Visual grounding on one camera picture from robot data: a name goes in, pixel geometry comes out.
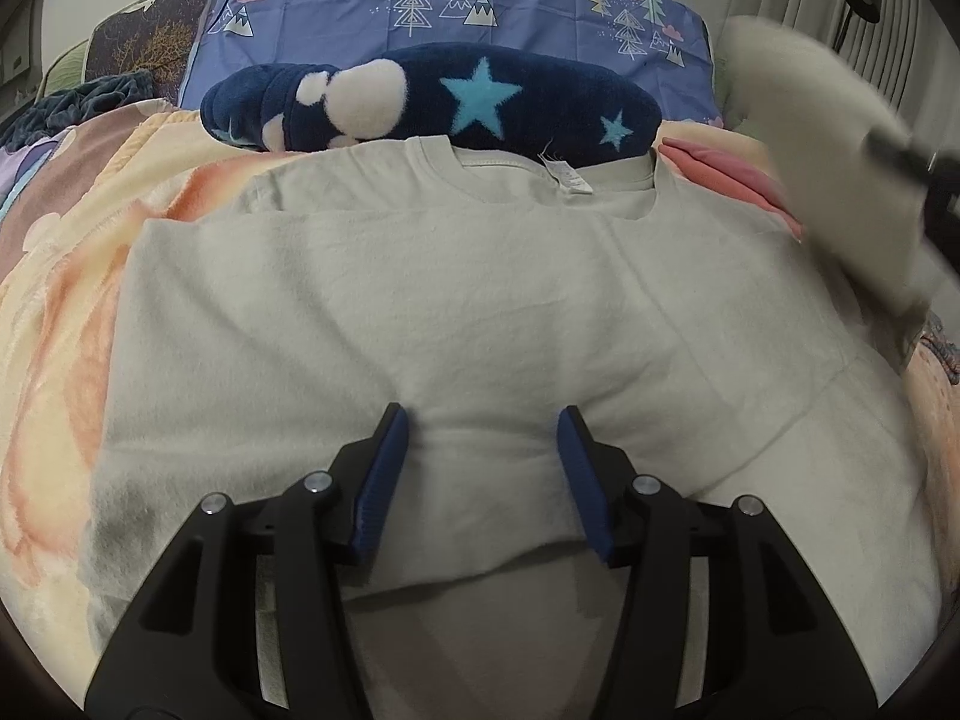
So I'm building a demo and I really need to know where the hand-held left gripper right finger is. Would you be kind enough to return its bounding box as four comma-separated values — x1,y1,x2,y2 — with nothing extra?
556,405,875,720

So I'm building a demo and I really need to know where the peach plush blanket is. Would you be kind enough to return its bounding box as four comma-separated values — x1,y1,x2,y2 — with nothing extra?
0,101,960,691

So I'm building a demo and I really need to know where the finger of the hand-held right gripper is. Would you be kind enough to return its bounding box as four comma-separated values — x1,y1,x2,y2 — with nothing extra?
861,127,938,175

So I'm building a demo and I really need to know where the beige t-shirt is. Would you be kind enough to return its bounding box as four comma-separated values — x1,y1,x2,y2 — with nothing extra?
86,15,950,661

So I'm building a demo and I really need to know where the dark teal blanket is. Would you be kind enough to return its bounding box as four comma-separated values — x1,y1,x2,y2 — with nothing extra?
0,69,155,151

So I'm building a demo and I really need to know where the green pillow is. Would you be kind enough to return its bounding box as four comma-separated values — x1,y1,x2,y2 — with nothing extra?
37,41,95,98

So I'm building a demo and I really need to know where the dark floral pillow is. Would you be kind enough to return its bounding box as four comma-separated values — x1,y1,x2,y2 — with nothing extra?
84,0,218,83

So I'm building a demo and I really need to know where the blue tree print pillow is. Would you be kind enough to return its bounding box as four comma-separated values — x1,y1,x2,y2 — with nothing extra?
178,0,725,128

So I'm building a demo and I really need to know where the black floor lamp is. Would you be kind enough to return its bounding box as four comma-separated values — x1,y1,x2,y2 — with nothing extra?
834,0,882,53

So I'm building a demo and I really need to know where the lavender cloth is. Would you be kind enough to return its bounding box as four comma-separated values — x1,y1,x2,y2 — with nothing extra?
0,139,57,211

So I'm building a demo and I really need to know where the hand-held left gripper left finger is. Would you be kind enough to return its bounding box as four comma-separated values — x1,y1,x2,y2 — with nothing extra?
84,403,410,720

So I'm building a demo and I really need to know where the navy star fleece blanket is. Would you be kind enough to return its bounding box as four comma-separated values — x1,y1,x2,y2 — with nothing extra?
200,45,662,166

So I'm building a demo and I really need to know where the pink cloth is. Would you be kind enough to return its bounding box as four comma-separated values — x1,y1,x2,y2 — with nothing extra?
660,136,803,241

